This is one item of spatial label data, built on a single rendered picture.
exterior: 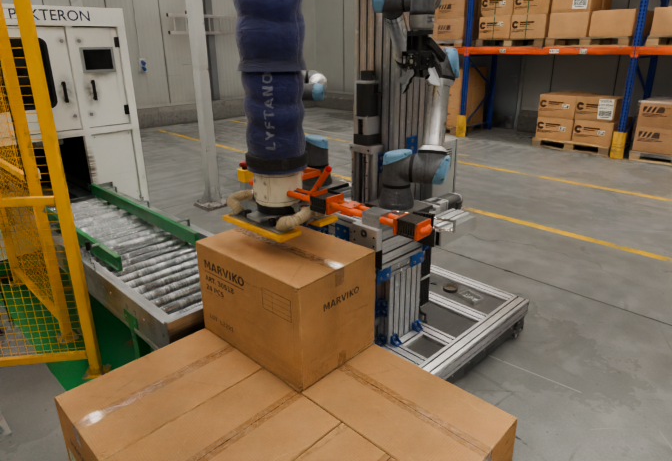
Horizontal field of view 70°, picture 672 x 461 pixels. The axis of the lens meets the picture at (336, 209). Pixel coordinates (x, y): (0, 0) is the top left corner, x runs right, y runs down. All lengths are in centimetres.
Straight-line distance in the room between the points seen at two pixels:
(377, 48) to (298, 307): 117
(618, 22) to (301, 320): 746
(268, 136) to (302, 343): 71
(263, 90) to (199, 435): 111
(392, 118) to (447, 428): 124
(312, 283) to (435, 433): 60
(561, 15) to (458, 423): 766
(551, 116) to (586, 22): 147
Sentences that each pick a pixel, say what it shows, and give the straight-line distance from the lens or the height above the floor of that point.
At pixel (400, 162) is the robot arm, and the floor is 123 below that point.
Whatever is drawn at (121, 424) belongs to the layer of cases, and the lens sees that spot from 182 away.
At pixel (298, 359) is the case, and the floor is 67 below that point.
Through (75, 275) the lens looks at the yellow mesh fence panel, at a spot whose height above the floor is 60.
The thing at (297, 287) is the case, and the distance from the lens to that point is 158.
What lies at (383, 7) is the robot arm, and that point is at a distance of 173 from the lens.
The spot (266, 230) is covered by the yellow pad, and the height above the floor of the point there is 107.
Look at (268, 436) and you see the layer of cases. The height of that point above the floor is 54.
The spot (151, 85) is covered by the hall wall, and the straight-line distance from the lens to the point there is 1153.
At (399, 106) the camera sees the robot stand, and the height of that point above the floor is 142.
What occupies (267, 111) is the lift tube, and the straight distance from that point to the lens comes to 166.
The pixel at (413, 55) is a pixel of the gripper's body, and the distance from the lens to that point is 158.
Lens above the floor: 168
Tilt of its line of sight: 19 degrees down
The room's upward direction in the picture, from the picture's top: 1 degrees counter-clockwise
